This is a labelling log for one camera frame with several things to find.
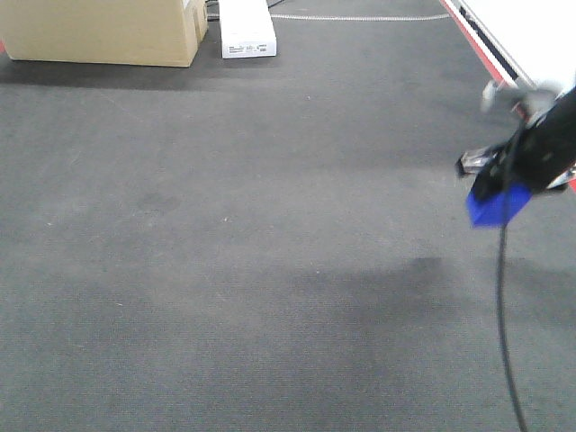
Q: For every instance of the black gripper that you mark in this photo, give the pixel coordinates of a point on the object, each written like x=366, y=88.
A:
x=540, y=155

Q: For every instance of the blue plastic block part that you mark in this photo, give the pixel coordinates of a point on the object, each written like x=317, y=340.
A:
x=499, y=209

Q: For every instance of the long white carton box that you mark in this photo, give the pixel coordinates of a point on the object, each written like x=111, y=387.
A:
x=246, y=29

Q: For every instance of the large cardboard box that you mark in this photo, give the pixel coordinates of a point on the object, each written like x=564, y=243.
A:
x=141, y=33

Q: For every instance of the red conveyor side rail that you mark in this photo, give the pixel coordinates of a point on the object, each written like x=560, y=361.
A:
x=519, y=42

